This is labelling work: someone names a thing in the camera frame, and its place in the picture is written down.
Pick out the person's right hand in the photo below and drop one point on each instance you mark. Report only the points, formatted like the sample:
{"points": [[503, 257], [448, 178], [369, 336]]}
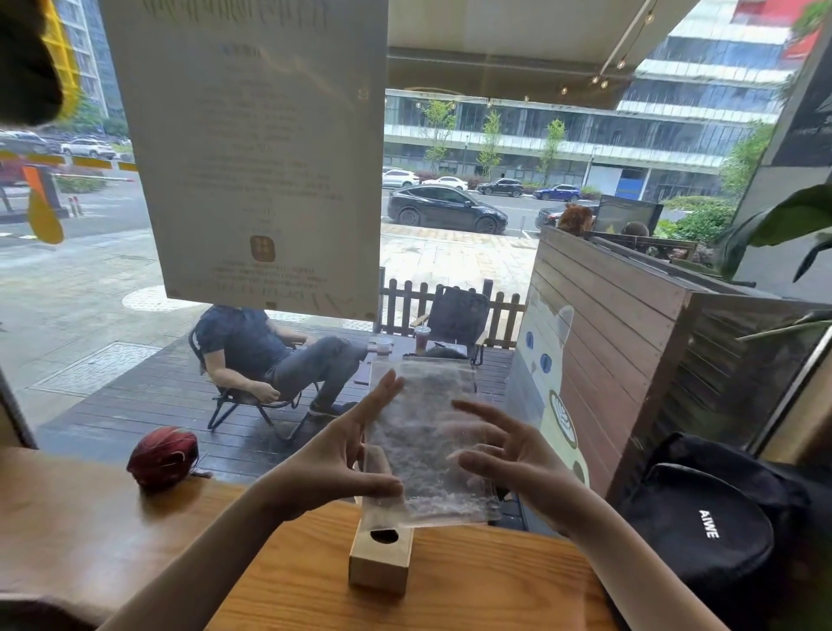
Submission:
{"points": [[526, 461]]}

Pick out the person's left hand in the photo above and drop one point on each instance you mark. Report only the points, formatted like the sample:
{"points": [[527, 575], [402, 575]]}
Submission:
{"points": [[325, 465]]}

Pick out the clear plastic zip bag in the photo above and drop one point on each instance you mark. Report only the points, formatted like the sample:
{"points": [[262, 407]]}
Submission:
{"points": [[429, 442]]}

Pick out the wooden tissue box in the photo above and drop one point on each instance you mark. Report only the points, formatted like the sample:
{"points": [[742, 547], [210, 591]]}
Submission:
{"points": [[380, 559]]}

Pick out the person's right forearm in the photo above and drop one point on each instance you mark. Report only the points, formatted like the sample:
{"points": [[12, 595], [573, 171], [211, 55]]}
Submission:
{"points": [[643, 578]]}

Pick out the person's left forearm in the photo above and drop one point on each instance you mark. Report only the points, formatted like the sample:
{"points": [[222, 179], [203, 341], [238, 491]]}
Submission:
{"points": [[201, 565]]}

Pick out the small brown outdoor table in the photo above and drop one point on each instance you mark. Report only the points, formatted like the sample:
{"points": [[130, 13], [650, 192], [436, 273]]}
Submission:
{"points": [[377, 364]]}

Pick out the black metal folding chair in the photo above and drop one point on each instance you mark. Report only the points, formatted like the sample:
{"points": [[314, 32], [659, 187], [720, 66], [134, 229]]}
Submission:
{"points": [[227, 400]]}

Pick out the clear plastic drink cup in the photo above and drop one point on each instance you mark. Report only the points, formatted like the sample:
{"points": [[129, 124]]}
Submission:
{"points": [[422, 338], [383, 346]]}

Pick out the black fabric folding chair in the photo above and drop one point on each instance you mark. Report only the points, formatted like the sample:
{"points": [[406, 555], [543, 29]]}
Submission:
{"points": [[458, 318]]}

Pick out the red helmet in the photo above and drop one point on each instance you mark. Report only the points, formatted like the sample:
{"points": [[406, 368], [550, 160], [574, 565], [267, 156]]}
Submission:
{"points": [[162, 458]]}

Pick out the dark wooden picket fence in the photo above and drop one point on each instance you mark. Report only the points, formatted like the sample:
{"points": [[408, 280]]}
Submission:
{"points": [[403, 305]]}

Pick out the black backpack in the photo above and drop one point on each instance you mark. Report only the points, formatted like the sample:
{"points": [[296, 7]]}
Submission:
{"points": [[708, 520]]}

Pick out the dark car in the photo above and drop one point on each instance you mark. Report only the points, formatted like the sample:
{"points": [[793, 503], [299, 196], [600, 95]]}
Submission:
{"points": [[549, 216]]}

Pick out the black sedan car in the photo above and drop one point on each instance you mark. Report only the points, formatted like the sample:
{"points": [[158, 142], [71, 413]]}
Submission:
{"points": [[445, 208]]}

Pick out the dark grey panel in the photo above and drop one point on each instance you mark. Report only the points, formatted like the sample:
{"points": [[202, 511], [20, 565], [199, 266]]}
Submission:
{"points": [[627, 214]]}

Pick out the blue car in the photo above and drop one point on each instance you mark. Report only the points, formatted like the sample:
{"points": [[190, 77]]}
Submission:
{"points": [[557, 192]]}

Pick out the black suv car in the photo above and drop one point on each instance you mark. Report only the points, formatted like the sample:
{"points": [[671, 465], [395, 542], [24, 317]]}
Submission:
{"points": [[500, 187]]}

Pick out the white car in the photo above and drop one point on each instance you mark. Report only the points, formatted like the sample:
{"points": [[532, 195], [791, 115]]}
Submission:
{"points": [[88, 147], [445, 183], [398, 177]]}

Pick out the small street tree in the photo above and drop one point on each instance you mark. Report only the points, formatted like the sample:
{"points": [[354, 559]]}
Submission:
{"points": [[491, 140], [552, 146], [439, 130]]}

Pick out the beige paper window poster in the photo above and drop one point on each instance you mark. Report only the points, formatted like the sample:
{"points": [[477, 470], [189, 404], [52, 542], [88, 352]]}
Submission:
{"points": [[253, 149]]}

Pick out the green leafy plant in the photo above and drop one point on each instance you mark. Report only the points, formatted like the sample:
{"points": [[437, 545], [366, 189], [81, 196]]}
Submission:
{"points": [[780, 227]]}

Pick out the glass office building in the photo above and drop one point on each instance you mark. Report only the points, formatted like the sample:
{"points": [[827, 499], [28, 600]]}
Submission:
{"points": [[650, 117]]}

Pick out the orange barrier gate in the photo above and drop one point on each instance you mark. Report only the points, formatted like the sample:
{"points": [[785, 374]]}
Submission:
{"points": [[36, 188]]}

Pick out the black framed poster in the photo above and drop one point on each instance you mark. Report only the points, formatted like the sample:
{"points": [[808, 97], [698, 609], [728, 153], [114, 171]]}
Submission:
{"points": [[806, 123]]}

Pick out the yellow mesh decoration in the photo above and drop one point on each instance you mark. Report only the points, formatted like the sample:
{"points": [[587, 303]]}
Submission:
{"points": [[62, 58]]}

